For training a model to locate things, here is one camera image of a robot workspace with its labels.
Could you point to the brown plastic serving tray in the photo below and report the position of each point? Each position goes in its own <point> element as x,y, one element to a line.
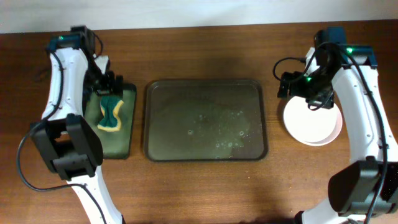
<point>205,120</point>

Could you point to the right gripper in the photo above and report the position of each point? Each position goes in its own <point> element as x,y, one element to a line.
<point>322,101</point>

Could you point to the green and yellow sponge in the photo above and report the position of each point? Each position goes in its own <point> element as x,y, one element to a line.
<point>110,107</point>

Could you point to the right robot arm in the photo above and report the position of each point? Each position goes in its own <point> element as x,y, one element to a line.
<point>339,89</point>

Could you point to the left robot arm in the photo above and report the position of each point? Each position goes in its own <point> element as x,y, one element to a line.
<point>65,141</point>

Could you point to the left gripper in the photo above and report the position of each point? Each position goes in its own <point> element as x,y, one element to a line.
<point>112,88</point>

